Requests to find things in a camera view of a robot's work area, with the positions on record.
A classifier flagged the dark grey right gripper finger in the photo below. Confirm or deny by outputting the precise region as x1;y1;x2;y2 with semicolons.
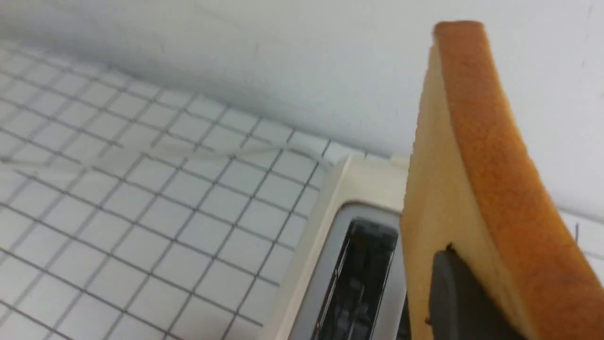
425;245;524;340

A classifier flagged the cream white toaster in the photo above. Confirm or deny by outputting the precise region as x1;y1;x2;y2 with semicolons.
258;156;409;340

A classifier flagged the white grid tablecloth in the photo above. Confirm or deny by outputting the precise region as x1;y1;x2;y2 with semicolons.
0;41;374;340

